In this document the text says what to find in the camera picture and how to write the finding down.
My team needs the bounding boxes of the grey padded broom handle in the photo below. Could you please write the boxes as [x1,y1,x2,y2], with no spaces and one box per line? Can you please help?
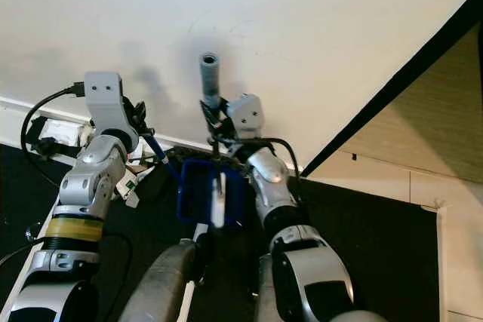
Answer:
[199,51,224,110]

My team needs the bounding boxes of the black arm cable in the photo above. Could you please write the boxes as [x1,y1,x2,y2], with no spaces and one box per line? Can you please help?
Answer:
[215,135,304,181]
[19,82,85,179]

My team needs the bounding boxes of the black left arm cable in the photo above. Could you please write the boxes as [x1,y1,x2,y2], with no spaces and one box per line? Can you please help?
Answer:
[19,82,85,179]

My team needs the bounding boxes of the white floor strip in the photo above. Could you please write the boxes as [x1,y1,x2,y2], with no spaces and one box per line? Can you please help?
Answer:
[0,220,50,322]

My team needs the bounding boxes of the blue plastic dustpan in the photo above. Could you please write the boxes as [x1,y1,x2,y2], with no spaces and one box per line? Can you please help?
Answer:
[146,135,248,227]

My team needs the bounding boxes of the light wooden door panel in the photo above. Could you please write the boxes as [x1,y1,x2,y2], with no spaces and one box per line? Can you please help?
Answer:
[338,24,483,185]

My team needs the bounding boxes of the grey left robot leg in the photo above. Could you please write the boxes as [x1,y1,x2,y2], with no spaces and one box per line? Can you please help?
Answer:
[117,238,201,322]

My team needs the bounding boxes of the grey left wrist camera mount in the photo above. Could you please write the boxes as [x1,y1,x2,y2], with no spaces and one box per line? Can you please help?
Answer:
[83,70,131,146]

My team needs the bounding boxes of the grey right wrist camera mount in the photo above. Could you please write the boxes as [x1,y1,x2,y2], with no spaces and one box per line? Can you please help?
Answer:
[228,93,266,142]

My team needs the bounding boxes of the grey robot leg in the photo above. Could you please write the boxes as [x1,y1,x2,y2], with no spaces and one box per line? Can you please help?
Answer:
[117,238,201,322]
[255,253,280,322]

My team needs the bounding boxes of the white oblong object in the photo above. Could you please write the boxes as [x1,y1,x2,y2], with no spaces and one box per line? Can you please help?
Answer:
[210,172,226,229]

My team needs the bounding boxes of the white power strip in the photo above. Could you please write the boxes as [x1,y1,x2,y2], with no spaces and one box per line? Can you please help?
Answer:
[38,116,95,147]

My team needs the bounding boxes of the grey right robot leg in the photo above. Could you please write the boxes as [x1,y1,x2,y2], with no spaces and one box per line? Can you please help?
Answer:
[255,253,280,322]

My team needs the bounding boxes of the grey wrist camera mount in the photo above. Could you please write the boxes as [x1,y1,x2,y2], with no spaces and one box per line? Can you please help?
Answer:
[228,93,266,142]
[83,70,131,146]

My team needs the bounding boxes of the black door frame strip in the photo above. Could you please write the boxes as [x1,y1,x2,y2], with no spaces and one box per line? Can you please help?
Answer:
[298,0,483,179]

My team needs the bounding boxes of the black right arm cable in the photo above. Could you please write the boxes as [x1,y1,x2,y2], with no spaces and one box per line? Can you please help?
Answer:
[215,135,304,181]

